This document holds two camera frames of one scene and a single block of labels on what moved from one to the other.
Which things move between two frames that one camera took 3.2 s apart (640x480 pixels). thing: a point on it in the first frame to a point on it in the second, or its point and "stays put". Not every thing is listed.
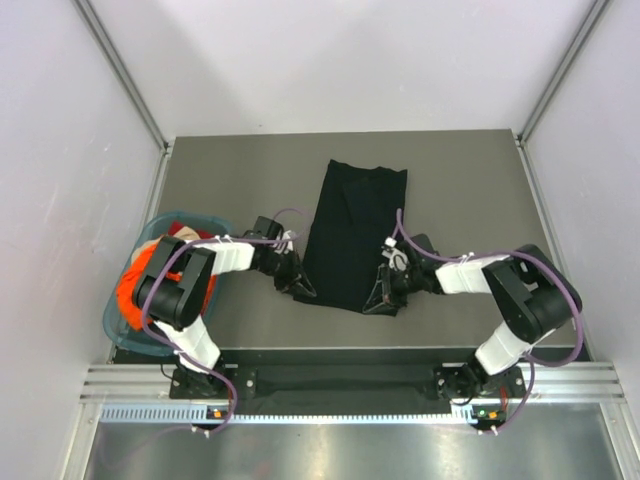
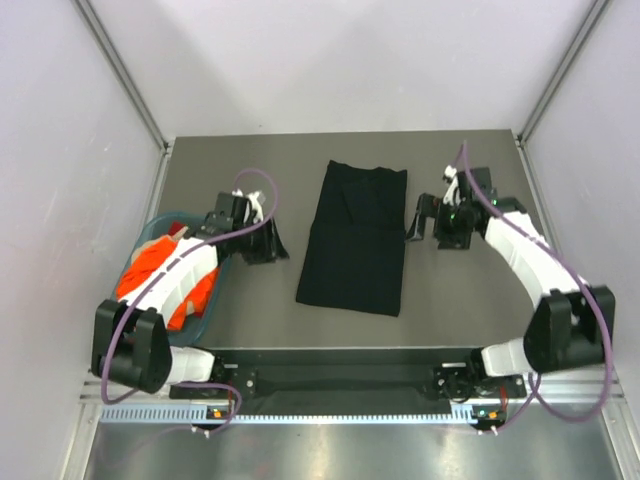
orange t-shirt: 130,278 stays put
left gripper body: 283,267 to 258,246
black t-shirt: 358,211 stays put
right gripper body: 399,284 to 450,224
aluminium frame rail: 538,384 stays put
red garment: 178,225 stays put
